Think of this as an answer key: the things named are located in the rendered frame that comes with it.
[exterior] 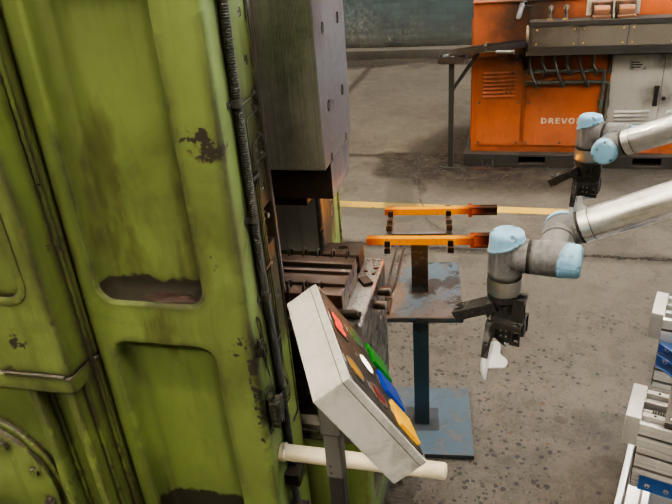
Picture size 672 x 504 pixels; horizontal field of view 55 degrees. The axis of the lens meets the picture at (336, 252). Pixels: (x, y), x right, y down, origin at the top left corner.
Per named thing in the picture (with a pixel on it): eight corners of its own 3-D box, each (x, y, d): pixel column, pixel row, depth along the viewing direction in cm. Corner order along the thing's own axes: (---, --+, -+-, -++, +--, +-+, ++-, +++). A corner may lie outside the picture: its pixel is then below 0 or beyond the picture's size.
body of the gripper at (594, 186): (595, 200, 213) (599, 166, 208) (568, 197, 217) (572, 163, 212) (600, 192, 219) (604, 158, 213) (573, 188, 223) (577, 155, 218)
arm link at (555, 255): (586, 230, 140) (533, 225, 144) (582, 254, 131) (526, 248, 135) (582, 262, 143) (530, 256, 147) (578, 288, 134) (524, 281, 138)
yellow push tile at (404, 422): (409, 418, 135) (391, 397, 131) (421, 443, 128) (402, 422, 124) (402, 423, 135) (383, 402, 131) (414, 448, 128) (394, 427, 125)
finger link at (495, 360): (501, 385, 145) (510, 344, 146) (475, 378, 148) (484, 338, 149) (504, 385, 148) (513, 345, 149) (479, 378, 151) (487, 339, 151)
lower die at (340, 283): (357, 279, 199) (355, 255, 195) (343, 315, 182) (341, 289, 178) (229, 272, 209) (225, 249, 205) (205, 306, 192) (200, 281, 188)
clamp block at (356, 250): (365, 260, 209) (363, 242, 206) (359, 273, 202) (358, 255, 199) (329, 259, 212) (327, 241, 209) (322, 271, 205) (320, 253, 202)
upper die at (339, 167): (350, 170, 183) (347, 138, 178) (333, 199, 165) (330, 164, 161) (211, 169, 193) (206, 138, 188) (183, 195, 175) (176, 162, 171)
